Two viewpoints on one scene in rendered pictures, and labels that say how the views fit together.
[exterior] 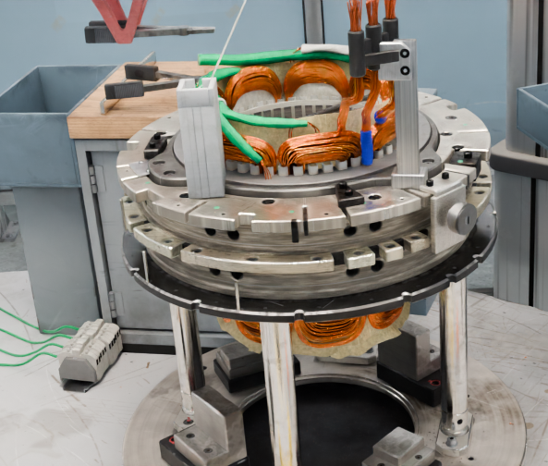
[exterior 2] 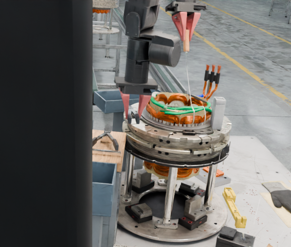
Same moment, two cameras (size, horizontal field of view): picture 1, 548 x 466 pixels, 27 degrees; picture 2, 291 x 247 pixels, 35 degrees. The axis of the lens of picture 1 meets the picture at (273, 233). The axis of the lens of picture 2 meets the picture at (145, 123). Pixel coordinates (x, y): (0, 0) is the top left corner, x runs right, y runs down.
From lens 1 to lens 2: 1.82 m
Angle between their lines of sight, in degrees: 94
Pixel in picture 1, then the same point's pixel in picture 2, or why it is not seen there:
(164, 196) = (220, 132)
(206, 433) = (193, 210)
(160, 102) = (106, 147)
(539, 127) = (119, 107)
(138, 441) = (183, 236)
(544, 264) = not seen: hidden behind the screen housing
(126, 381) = not seen: outside the picture
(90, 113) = (117, 159)
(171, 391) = (152, 232)
